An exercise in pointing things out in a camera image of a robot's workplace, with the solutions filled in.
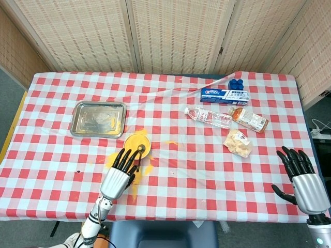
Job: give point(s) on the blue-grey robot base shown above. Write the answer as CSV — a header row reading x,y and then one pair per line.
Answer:
x,y
163,235

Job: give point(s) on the off-white bowl of yellow powder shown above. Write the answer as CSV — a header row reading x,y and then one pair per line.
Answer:
x,y
132,143

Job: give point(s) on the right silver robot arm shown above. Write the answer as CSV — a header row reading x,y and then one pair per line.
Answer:
x,y
320,232

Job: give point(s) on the stainless steel tray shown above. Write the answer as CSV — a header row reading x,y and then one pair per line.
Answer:
x,y
98,120

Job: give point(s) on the white power strip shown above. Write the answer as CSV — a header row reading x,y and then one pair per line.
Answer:
x,y
316,130

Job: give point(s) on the metal screen hinge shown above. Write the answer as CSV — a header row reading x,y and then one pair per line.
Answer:
x,y
221,50

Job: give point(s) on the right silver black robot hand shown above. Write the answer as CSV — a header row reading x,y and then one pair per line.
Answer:
x,y
309,192

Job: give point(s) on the black box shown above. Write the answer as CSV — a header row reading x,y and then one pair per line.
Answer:
x,y
323,155

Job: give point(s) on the red white checked tablecloth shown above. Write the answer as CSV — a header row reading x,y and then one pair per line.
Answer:
x,y
194,175

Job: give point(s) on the orange tea drink bottle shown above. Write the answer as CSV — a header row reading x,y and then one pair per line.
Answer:
x,y
249,120

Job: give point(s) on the blue toothpaste box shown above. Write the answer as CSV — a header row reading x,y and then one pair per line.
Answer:
x,y
223,96

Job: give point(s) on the clear plastic water bottle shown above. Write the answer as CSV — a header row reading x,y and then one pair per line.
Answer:
x,y
209,117

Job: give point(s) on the clear bag of snacks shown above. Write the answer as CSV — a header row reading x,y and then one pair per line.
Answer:
x,y
238,143

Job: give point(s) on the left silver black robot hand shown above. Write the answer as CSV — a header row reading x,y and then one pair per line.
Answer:
x,y
115,182

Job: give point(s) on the blue bottle caps pack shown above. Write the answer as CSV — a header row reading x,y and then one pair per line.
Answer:
x,y
236,84

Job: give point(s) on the black spoon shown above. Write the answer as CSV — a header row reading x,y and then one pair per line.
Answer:
x,y
141,148

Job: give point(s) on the bamboo folding screen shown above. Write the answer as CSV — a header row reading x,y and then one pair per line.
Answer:
x,y
175,33

